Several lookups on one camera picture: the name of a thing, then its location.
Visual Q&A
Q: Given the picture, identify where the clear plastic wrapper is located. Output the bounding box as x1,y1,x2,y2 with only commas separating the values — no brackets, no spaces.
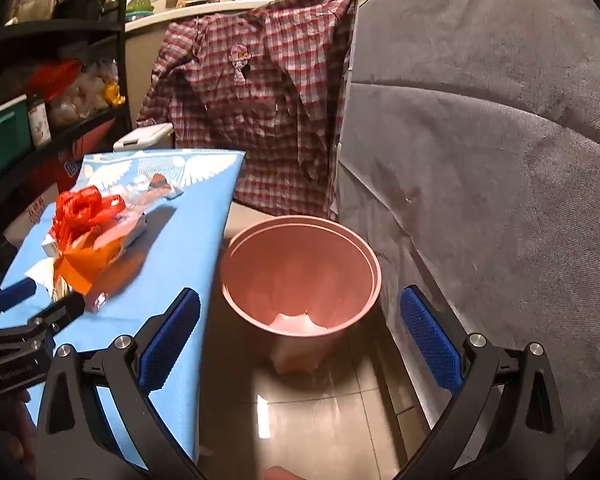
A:
122,172,183,211

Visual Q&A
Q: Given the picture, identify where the black shelf rack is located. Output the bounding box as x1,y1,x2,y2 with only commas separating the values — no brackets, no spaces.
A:
0,0,133,241

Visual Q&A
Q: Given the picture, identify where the clear bag of white items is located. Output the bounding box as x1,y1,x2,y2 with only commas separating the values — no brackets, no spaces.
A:
47,60,118,128

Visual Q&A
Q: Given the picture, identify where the flat white paper tissue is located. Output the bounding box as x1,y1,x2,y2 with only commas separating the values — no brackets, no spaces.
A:
25,257,58,296

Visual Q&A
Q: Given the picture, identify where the red plaid shirt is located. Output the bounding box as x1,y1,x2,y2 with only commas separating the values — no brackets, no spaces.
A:
136,0,358,221

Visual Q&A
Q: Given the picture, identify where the white flour bag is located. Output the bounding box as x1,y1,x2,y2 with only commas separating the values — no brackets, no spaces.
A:
5,192,61,241

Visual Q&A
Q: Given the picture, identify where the orange wrapper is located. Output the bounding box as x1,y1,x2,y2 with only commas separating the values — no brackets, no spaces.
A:
55,232,131,296

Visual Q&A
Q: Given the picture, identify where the white trash bin lid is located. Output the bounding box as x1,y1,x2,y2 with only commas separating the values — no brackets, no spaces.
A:
112,122,173,153

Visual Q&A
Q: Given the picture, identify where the green storage box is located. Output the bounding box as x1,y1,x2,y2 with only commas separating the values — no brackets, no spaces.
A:
0,95,33,181

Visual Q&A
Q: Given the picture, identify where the kitchen counter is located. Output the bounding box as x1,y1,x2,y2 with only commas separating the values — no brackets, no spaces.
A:
125,0,351,31

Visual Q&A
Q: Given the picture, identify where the black pot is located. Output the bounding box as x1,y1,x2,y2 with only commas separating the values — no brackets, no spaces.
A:
55,0,106,21

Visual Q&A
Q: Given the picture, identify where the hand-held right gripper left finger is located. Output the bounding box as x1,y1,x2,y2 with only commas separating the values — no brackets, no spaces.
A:
35,287,216,480

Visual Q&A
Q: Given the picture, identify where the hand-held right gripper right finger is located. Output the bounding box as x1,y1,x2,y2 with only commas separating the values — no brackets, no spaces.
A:
395,285,568,480

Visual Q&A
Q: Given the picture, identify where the white plastic packet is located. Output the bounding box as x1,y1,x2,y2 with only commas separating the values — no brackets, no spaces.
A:
97,210,148,248

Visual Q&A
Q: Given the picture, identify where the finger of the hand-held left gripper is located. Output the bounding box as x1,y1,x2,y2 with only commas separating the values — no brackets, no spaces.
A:
27,292,87,336
0,277,37,316

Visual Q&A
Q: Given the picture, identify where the pink plastic bin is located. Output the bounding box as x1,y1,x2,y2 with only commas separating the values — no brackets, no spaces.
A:
221,215,382,376

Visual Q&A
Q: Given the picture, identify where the red printed bag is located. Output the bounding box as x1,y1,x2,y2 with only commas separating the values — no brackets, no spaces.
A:
30,120,118,201

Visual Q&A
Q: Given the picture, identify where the red plastic bag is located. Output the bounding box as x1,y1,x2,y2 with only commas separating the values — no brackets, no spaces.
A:
50,185,128,253

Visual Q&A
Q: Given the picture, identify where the grey sofa cover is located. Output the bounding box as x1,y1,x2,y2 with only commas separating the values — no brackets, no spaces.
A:
335,0,600,476

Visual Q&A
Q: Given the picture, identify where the blue winged tablecloth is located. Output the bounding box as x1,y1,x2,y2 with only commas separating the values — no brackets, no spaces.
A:
0,149,247,466

